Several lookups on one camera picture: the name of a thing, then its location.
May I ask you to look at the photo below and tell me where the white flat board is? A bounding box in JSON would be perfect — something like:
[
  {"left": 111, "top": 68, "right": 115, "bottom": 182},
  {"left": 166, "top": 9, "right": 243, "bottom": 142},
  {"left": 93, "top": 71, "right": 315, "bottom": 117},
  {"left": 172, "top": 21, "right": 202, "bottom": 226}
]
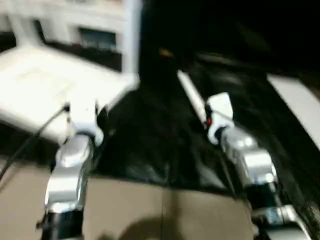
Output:
[{"left": 265, "top": 73, "right": 320, "bottom": 149}]

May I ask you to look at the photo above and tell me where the dark low shelf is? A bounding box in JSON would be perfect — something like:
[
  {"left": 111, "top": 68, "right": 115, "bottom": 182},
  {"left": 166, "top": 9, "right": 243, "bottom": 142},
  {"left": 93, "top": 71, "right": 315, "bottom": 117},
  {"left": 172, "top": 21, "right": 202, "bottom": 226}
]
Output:
[{"left": 194, "top": 51, "right": 320, "bottom": 76}]

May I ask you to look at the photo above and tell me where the white plastic table top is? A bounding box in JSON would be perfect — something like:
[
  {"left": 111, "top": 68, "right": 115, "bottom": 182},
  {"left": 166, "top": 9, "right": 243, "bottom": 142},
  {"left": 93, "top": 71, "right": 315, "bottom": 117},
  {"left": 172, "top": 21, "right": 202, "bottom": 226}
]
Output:
[{"left": 0, "top": 46, "right": 141, "bottom": 146}]

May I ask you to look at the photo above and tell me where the white plastic table leg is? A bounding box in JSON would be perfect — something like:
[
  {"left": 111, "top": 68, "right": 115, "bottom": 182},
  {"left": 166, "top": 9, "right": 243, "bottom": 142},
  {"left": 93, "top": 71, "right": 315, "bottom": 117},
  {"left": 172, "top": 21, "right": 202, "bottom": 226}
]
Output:
[
  {"left": 176, "top": 69, "right": 210, "bottom": 130},
  {"left": 8, "top": 0, "right": 46, "bottom": 50},
  {"left": 122, "top": 0, "right": 142, "bottom": 76}
]

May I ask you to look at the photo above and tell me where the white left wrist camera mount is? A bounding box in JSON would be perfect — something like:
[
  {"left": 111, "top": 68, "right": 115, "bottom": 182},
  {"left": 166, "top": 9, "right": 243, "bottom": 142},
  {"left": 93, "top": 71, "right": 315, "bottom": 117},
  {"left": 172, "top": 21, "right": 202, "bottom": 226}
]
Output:
[{"left": 66, "top": 98, "right": 105, "bottom": 148}]

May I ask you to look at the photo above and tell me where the white glass-door cabinet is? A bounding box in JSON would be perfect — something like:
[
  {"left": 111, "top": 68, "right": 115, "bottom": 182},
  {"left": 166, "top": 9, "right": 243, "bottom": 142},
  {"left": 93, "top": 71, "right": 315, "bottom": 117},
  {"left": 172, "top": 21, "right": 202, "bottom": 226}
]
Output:
[{"left": 0, "top": 0, "right": 129, "bottom": 55}]

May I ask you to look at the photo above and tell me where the black work mat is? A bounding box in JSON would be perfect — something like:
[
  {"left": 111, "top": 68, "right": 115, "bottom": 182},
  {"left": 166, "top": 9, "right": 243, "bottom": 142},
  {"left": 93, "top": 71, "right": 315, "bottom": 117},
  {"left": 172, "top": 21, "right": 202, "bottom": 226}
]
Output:
[{"left": 0, "top": 29, "right": 320, "bottom": 233}]

